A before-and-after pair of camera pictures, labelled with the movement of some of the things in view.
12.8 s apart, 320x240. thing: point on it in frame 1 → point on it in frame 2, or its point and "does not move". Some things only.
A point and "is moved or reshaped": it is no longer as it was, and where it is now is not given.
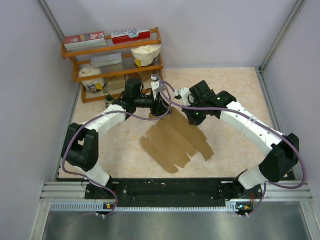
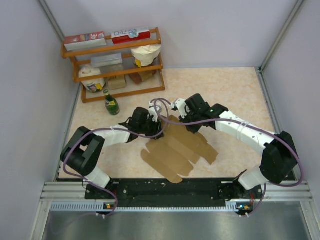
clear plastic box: [101, 61] does not move
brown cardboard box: [170, 142] is moved or reshaped
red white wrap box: [130, 35] does not move
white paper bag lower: [93, 85] does not move
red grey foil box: [85, 41] does not move
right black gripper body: [196, 116] → [190, 116]
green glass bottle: [109, 98] does not move
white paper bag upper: [144, 55] does not move
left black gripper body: [155, 109] → [150, 128]
